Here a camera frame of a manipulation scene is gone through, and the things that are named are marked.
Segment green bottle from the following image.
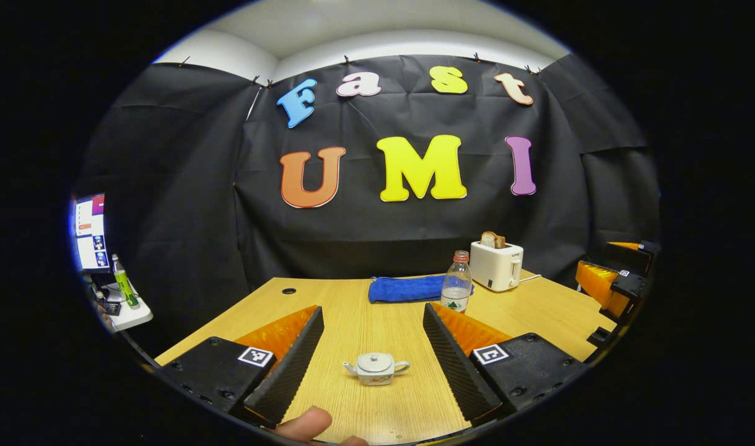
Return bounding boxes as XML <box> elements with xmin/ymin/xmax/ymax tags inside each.
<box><xmin>111</xmin><ymin>253</ymin><xmax>141</xmax><ymax>309</ymax></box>

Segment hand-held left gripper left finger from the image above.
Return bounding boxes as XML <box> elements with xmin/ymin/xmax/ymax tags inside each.
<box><xmin>156</xmin><ymin>305</ymin><xmax>325</xmax><ymax>428</ymax></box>

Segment white side table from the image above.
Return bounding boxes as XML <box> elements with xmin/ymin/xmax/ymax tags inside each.
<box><xmin>89</xmin><ymin>279</ymin><xmax>154</xmax><ymax>333</ymax></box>

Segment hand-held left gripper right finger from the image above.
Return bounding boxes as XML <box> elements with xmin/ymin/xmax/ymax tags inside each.
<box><xmin>422</xmin><ymin>302</ymin><xmax>588</xmax><ymax>425</ymax></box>

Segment white toaster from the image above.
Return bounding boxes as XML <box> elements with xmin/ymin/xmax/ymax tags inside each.
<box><xmin>469</xmin><ymin>241</ymin><xmax>525</xmax><ymax>292</ymax></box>

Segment white square teacup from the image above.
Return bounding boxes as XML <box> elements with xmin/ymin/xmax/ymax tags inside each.
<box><xmin>343</xmin><ymin>352</ymin><xmax>411</xmax><ymax>387</ymax></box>

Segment clear plastic water bottle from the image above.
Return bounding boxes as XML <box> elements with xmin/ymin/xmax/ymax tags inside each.
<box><xmin>440</xmin><ymin>250</ymin><xmax>473</xmax><ymax>313</ymax></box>

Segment blue towel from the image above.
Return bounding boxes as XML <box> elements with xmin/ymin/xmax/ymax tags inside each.
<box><xmin>369</xmin><ymin>275</ymin><xmax>475</xmax><ymax>305</ymax></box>

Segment white teacup lid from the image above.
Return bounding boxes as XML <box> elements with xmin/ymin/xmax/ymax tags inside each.
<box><xmin>356</xmin><ymin>352</ymin><xmax>395</xmax><ymax>374</ymax></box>

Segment computer monitor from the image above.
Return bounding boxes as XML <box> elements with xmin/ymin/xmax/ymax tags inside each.
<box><xmin>72</xmin><ymin>193</ymin><xmax>111</xmax><ymax>273</ymax></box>

